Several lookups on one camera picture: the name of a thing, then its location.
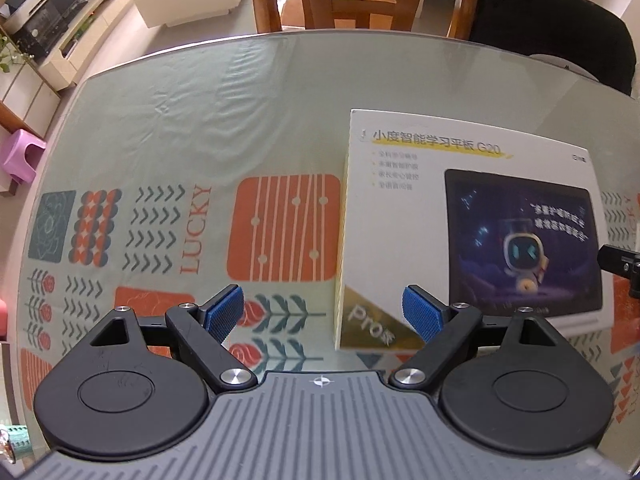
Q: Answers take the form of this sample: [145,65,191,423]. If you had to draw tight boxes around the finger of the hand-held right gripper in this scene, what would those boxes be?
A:
[597,242,640,297]

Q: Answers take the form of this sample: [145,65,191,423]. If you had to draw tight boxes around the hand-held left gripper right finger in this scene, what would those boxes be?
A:
[389,285,583,389]

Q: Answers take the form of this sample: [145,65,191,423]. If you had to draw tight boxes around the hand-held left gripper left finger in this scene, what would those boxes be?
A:
[65,284,253,391]

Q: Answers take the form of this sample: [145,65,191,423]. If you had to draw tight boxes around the white tablet product box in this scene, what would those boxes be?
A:
[334,108,616,352]

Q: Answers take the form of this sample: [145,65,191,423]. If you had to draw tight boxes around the glass desktop with patterned cloth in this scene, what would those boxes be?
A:
[5,30,640,466]

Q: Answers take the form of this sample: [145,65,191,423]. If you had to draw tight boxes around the teal patterned object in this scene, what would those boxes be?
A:
[0,425,32,463]

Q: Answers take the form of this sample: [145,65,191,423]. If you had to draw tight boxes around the purple plastic stool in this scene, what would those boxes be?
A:
[0,129,47,186]

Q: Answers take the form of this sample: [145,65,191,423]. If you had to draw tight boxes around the white drawer cabinet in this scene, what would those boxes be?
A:
[0,62,63,196]

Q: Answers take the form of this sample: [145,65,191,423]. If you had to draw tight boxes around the white television cabinet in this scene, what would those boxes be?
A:
[37,0,156,92]

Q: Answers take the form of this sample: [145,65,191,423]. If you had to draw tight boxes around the wooden chair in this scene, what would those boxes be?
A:
[248,0,485,41]

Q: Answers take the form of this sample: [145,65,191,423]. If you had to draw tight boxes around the black audio device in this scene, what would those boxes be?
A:
[12,0,93,61]

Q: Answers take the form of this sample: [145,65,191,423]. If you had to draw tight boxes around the green houseplant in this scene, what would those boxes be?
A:
[0,25,33,73]

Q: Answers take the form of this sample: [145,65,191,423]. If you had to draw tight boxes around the white printer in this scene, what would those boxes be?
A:
[0,0,53,33]

